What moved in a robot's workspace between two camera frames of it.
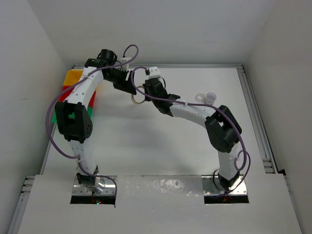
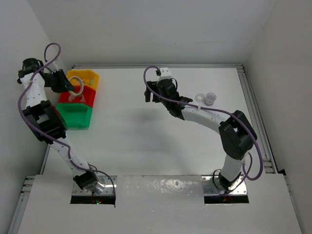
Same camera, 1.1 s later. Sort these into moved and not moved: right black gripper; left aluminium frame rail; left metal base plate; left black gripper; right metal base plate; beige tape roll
Moved: beige tape roll; left black gripper
Not moved: left aluminium frame rail; right black gripper; left metal base plate; right metal base plate
